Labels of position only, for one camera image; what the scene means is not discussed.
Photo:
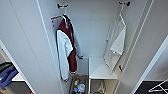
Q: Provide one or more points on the white bottle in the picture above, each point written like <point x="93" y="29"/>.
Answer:
<point x="81" y="87"/>

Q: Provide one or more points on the white wardrobe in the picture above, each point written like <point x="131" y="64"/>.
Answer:
<point x="90" y="30"/>

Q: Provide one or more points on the black wardrobe hook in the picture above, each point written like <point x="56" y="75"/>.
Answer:
<point x="62" y="5"/>
<point x="125" y="3"/>

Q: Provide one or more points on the white hanger with shirt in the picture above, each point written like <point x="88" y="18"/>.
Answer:
<point x="120" y="17"/>

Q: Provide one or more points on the orange tag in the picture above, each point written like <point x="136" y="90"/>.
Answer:
<point x="56" y="17"/>

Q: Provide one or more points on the white inner shelf unit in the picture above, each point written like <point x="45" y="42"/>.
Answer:
<point x="101" y="68"/>

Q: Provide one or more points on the white shirt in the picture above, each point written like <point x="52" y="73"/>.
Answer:
<point x="115" y="43"/>

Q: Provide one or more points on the red and white jacket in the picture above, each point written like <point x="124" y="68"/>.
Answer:
<point x="68" y="43"/>

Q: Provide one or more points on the wicker basket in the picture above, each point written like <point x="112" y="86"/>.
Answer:
<point x="73" y="81"/>

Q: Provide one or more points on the white hanger with jacket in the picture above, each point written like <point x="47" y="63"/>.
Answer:
<point x="65" y="18"/>

